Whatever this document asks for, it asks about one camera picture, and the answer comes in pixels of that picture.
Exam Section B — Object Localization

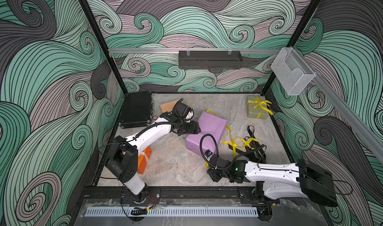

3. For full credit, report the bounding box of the peach gift box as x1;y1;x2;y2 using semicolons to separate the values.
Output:
160;100;178;113

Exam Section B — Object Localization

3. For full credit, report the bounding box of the black ribbon gold lettering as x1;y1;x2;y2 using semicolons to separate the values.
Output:
228;125;267;164

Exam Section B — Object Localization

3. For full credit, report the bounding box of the yellow ribbon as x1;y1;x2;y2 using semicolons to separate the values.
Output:
247;96;274;116
199;126;259;168

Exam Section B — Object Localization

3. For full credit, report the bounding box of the purple gift box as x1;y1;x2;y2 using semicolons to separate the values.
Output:
186;111;227;156

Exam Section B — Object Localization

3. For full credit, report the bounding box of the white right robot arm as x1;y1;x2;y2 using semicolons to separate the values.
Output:
204;154;338;207

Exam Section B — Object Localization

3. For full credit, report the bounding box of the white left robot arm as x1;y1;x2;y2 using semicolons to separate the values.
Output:
104;112;201;203

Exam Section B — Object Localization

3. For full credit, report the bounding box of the orange gift box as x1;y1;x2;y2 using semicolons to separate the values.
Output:
137;146;152;175

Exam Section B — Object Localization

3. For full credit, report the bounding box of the black case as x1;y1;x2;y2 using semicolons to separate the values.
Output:
119;92;154;129

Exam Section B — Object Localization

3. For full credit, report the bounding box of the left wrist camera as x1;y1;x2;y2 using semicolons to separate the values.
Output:
172;102;194;120

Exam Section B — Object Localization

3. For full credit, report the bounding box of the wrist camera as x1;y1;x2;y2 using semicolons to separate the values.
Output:
204;150;214;161
172;102;194;120

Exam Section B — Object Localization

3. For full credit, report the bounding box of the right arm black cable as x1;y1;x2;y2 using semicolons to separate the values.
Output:
199;133;354;196

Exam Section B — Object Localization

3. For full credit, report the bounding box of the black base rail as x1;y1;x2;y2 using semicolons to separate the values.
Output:
80;186;318;206

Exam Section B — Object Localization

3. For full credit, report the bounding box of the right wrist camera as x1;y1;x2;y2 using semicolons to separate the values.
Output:
204;150;214;161

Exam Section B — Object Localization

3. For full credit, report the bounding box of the white slotted cable duct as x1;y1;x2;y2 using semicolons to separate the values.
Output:
84;206;258;218

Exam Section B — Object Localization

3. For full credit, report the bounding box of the black perforated wall tray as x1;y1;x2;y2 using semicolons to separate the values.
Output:
178;51;243;71

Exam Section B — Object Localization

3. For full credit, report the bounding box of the aluminium rail back wall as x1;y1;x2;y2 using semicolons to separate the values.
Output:
108;47;281;55

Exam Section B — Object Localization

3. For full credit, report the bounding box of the aluminium rail wall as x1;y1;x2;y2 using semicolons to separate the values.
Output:
108;47;281;55
294;49;383;161

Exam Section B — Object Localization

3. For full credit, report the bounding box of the clear acrylic wall holder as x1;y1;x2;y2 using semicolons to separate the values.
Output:
271;47;316;96

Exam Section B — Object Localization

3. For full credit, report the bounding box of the aluminium rail right wall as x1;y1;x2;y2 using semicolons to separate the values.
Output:
294;49;383;161

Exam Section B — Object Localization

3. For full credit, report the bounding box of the black frame post left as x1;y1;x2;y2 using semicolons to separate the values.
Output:
78;0;128;95

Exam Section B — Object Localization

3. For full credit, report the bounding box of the black frame post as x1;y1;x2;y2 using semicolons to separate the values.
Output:
261;0;321;96
78;0;128;95

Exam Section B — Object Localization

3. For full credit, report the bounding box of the black frame post right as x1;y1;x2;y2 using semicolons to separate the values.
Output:
261;0;321;96

